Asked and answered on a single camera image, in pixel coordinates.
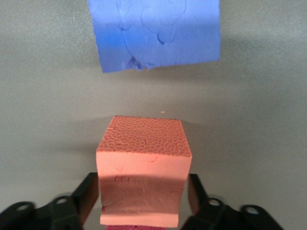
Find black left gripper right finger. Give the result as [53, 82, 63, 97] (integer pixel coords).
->
[182, 173, 285, 230]

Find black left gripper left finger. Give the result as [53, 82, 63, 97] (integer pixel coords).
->
[0, 172, 99, 230]

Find orange foam block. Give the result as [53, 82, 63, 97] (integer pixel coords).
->
[95, 115, 193, 227]

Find red foam block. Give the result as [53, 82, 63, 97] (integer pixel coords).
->
[105, 224, 179, 230]

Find purple foam block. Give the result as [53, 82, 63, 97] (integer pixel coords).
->
[87, 0, 222, 73]

